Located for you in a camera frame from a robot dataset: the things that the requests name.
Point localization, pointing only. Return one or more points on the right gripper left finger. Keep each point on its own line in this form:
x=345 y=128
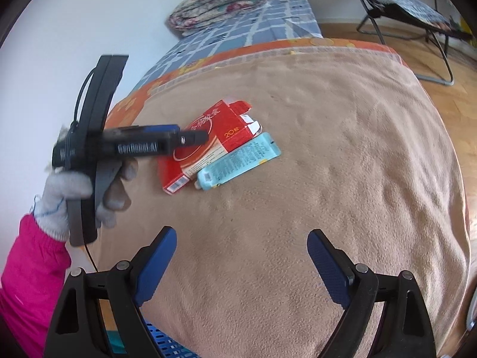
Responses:
x=131 y=284

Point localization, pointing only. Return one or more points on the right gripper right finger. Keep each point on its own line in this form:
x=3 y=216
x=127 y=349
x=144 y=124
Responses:
x=353 y=286

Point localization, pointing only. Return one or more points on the red cardboard box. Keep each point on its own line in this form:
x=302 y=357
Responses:
x=228 y=126

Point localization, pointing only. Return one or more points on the teal cream tube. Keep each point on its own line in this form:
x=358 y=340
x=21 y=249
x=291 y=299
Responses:
x=255 y=152

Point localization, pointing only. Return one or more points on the pink sleeve forearm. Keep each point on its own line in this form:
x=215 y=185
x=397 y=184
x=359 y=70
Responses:
x=31 y=284

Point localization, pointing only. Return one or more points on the left gloved hand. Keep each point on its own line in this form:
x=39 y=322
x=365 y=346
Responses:
x=50 y=211

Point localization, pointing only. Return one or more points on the blue plastic basket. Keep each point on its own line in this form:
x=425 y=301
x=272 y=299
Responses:
x=165 y=344

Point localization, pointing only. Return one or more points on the beige blanket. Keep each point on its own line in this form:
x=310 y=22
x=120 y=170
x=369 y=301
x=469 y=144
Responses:
x=365 y=157

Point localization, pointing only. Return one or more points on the folded floral quilt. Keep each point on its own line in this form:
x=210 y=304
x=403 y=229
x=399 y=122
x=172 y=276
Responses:
x=191 y=16

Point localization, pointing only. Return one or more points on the blue checked mattress cover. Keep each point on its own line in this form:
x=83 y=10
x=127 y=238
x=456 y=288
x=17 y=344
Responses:
x=276 y=20

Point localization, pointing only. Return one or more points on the black folding chair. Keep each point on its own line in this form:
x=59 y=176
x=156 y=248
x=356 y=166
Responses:
x=437 y=35

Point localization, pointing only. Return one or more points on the black white chair cushion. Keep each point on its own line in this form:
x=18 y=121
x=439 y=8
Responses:
x=415 y=9

